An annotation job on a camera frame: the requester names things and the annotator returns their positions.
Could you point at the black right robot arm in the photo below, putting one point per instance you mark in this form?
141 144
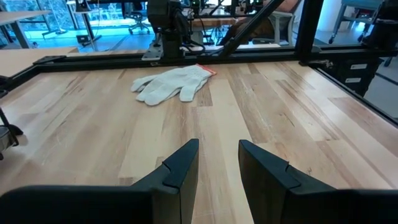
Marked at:
171 31

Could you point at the tan wooden desk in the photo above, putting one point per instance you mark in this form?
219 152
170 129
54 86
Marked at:
25 60

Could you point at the blue white cart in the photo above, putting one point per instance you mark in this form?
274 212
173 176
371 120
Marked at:
360 4

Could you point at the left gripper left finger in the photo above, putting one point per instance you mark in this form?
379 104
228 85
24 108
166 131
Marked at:
93 205

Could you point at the black office chair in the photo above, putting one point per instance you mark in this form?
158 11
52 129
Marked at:
138 17

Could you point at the black aluminium table frame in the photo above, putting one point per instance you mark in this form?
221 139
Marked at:
308 31

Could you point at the silver mounting plate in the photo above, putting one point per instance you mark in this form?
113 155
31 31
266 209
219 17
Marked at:
152 53

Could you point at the white knit work glove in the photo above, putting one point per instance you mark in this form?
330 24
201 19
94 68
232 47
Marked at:
168 87

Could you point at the black box with white labels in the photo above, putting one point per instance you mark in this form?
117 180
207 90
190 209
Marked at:
367 74

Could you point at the light wooden table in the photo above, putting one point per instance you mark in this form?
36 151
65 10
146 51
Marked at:
18 15

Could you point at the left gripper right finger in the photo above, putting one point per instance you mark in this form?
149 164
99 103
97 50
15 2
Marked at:
311 205

